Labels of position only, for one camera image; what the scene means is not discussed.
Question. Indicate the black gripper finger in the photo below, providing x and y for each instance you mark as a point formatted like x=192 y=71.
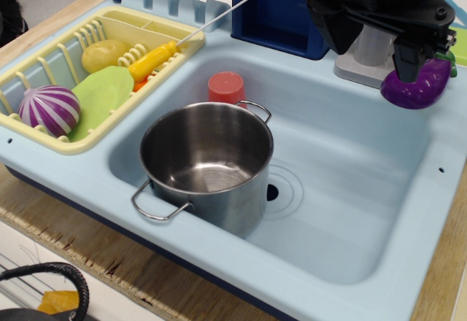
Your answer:
x=408 y=59

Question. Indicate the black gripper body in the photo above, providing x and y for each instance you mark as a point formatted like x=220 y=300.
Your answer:
x=426 y=22

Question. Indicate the purple toy eggplant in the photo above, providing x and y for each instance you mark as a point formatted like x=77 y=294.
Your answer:
x=426 y=90

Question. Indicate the stainless steel pot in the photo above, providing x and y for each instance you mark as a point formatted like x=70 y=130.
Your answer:
x=211 y=159

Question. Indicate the grey toy faucet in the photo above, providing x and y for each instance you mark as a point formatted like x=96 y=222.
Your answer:
x=368 y=60

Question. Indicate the green cutting board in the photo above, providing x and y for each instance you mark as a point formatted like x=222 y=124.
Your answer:
x=460 y=48

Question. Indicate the dark blue plastic bin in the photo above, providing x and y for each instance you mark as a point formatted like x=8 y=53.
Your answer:
x=283 y=25

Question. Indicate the light blue toy sink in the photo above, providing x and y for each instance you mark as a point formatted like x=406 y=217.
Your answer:
x=365 y=188

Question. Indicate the pink plastic cup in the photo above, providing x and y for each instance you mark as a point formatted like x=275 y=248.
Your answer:
x=226 y=87

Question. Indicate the orange toy piece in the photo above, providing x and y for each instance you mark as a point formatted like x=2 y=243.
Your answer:
x=140 y=84

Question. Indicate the yellow toy potato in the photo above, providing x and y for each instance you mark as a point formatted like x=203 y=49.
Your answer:
x=102 y=54

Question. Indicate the light green plastic plate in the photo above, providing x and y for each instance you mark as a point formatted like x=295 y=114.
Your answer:
x=100 y=94

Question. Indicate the cream plastic dish rack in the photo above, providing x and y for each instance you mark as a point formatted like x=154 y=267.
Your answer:
x=120 y=29

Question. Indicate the purple white striped onion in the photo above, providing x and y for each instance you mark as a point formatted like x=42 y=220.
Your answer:
x=55 y=108

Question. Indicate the black bag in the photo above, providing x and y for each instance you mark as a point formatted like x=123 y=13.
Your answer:
x=13 y=24

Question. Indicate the yellow tape piece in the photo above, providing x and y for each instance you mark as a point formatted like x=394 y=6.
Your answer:
x=54 y=302

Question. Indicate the yellow handled white utensil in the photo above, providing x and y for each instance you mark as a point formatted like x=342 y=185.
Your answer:
x=142 y=67

